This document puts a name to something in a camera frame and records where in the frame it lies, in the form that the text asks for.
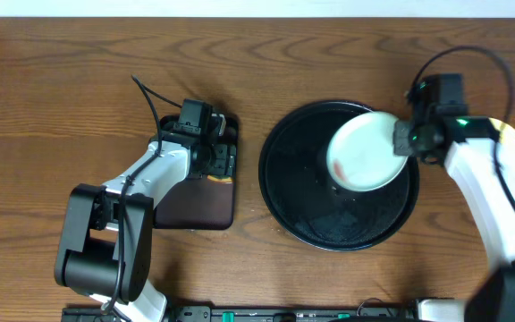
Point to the yellow green scrub sponge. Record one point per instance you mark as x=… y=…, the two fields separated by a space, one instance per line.
x=220 y=179

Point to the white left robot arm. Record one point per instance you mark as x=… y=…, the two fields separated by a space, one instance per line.
x=106 y=242

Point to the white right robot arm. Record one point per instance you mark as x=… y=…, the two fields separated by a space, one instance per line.
x=468 y=147

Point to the yellow plate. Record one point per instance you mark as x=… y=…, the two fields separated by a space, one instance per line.
x=507 y=140

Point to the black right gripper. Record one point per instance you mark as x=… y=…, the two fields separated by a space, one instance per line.
x=401 y=129

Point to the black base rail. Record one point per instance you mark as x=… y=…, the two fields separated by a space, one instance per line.
x=207 y=314

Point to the black rectangular tray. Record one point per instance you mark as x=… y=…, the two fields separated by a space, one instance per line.
x=197 y=203

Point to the round black tray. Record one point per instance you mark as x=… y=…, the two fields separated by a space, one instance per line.
x=303 y=198

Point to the green plate with red smear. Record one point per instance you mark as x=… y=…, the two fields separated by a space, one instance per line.
x=360 y=155

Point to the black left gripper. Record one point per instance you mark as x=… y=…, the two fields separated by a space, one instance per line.
x=223 y=159

